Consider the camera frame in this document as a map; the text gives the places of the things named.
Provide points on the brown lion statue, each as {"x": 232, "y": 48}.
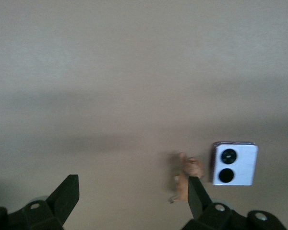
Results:
{"x": 193, "y": 167}

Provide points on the lilac flip phone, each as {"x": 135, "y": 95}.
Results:
{"x": 237, "y": 165}

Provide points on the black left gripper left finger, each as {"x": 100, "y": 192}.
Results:
{"x": 38, "y": 215}

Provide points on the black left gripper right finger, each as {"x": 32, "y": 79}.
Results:
{"x": 216, "y": 218}

